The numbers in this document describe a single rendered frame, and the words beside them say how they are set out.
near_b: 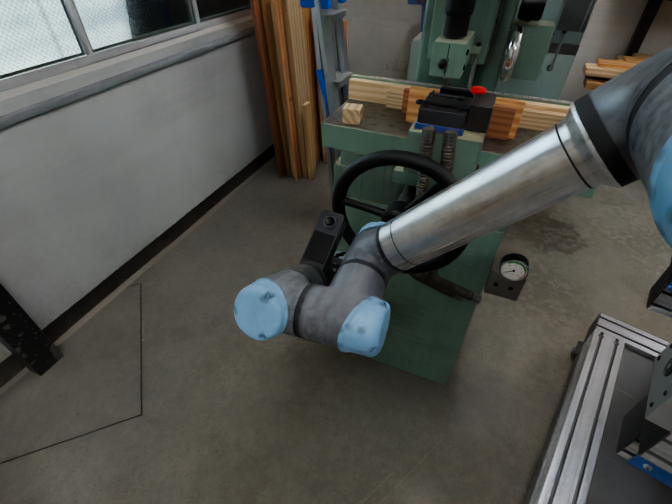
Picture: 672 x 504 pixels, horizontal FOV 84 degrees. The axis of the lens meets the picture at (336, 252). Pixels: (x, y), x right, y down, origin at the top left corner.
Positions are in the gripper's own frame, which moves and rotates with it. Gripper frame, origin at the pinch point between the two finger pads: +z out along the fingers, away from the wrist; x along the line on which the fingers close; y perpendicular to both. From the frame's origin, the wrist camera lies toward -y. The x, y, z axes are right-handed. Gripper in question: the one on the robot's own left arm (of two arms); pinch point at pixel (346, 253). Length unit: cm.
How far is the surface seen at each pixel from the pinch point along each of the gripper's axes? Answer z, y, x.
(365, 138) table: 12.9, -24.7, -4.9
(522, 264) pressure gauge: 17.5, -4.4, 35.9
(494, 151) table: 12.8, -26.7, 23.3
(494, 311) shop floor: 94, 30, 44
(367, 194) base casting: 20.4, -11.7, -3.5
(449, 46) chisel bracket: 13.8, -46.1, 8.9
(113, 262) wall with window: 43, 43, -116
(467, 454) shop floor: 39, 62, 41
